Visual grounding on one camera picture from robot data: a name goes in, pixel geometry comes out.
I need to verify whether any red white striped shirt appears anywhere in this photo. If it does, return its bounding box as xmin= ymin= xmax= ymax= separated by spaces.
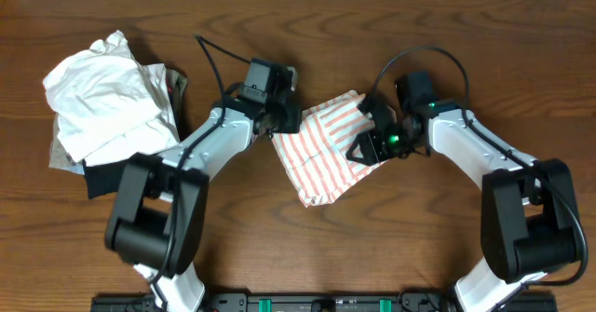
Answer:
xmin=272 ymin=90 xmax=381 ymax=207

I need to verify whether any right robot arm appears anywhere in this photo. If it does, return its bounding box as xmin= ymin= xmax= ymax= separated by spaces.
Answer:
xmin=345 ymin=72 xmax=589 ymax=311

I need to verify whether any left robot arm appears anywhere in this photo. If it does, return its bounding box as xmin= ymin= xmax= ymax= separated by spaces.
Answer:
xmin=104 ymin=59 xmax=302 ymax=311

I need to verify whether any white folded garment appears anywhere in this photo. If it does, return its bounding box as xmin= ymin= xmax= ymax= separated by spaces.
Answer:
xmin=43 ymin=30 xmax=180 ymax=167

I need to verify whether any black folded garment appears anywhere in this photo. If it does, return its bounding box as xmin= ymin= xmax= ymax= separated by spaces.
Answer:
xmin=83 ymin=160 xmax=128 ymax=199

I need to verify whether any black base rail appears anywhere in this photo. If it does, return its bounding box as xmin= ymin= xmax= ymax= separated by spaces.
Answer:
xmin=89 ymin=292 xmax=558 ymax=312

